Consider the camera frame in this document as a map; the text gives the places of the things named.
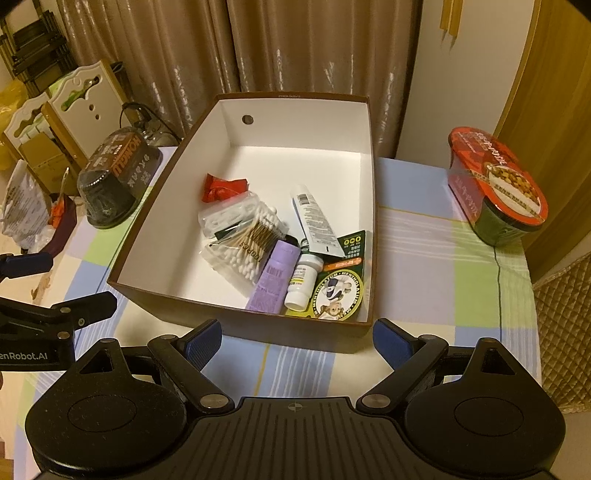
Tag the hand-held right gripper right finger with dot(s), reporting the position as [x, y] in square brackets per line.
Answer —
[390, 344]

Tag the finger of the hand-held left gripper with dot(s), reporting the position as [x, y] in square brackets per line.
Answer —
[87, 309]
[27, 264]

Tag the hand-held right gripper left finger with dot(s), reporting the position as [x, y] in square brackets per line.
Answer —
[203, 344]

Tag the green lip salve blister card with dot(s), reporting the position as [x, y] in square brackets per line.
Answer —
[341, 290]

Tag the cotton swab bag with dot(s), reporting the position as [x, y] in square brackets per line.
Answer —
[249, 249]

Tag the white pill bottle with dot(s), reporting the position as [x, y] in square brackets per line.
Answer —
[302, 281]

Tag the cream hair claw clip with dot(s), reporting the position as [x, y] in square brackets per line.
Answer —
[226, 214]

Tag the white squeeze tube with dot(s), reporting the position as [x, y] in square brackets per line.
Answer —
[316, 221]

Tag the brown cardboard box white inside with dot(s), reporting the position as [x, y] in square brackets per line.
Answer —
[277, 129]

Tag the checked desktop tablecloth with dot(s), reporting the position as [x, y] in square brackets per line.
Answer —
[415, 277]

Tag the dark red tray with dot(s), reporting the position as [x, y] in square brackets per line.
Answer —
[62, 235]

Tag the white plastic bag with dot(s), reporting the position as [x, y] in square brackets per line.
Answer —
[23, 207]

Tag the purple tube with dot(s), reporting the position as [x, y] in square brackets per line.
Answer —
[272, 281]

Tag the small brown cardboard carton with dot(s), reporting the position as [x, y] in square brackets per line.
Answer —
[41, 161]

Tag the dark instant noodle bowl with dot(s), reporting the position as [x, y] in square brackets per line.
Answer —
[115, 180]

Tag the white carved chair back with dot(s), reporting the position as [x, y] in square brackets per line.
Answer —
[87, 106]
[25, 117]

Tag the red packet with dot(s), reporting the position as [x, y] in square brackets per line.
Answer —
[224, 187]

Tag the yellow plastic bag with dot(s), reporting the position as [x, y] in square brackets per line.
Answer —
[11, 99]

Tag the quilted beige chair cushion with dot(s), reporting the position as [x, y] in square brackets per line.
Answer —
[568, 332]

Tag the glass teapot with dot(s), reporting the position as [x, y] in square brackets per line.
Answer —
[152, 134]

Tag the red instant noodle bowl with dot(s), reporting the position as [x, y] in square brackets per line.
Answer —
[498, 184]

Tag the dark folding stools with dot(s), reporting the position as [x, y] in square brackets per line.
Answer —
[37, 50]

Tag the wooden door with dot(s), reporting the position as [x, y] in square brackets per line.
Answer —
[554, 115]

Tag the brown shiny curtain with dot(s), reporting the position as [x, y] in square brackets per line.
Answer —
[300, 55]

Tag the yellow paper wall ornament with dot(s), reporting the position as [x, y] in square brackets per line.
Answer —
[450, 18]

